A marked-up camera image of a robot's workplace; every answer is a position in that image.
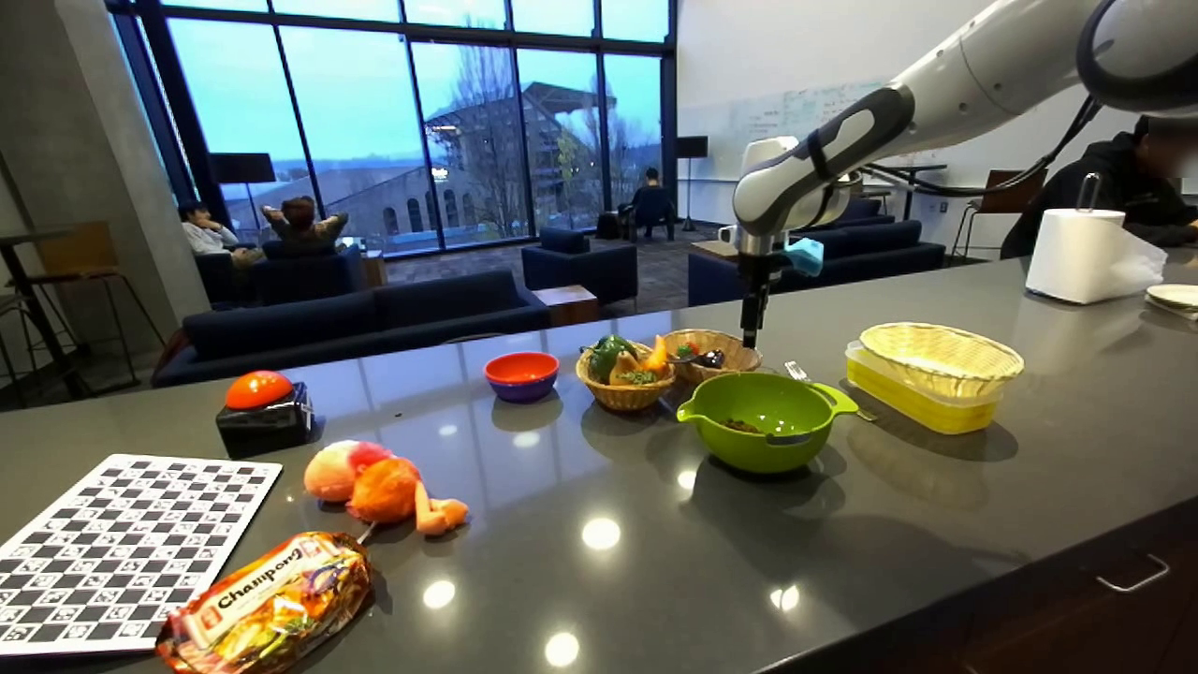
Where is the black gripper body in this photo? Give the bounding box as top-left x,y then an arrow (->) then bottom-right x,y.
737,253 -> 792,329

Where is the seated person at window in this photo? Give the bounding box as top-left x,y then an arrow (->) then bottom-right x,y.
179,203 -> 264,265

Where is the red small bowl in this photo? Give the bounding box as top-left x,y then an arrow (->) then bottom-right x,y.
483,353 -> 557,404

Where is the white plate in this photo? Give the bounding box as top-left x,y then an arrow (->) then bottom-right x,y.
1146,285 -> 1198,309

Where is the checkerboard calibration board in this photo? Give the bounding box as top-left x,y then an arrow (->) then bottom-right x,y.
0,452 -> 280,653

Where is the yellow plastic box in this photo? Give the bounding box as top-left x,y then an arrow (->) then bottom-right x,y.
848,323 -> 1026,434

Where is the snack bag orange wrapper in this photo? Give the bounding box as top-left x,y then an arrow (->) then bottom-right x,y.
154,530 -> 374,674

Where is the woven basket with vegetables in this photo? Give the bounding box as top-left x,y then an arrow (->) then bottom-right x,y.
572,334 -> 673,413

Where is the person in dark jacket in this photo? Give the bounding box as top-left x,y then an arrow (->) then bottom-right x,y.
999,117 -> 1198,259

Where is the white paper towel pack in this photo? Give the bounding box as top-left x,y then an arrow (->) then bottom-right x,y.
1026,209 -> 1169,305

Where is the black box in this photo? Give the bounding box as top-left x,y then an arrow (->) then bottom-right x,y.
219,401 -> 316,455

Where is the dark blue right sofa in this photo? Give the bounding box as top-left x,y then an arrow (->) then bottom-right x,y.
689,219 -> 943,303

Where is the green bowl with handles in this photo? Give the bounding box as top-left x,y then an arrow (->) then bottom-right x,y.
673,371 -> 858,475

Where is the dark blue long sofa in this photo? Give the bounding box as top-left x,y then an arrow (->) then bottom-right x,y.
154,269 -> 550,385

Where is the dark armchair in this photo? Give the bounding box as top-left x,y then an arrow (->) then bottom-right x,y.
520,227 -> 639,303

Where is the orange ball toy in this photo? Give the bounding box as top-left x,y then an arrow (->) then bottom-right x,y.
226,371 -> 294,413

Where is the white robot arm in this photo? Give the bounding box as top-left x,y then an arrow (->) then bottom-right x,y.
732,0 -> 1198,334

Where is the orange plush toy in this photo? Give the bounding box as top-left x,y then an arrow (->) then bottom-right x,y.
304,439 -> 473,537

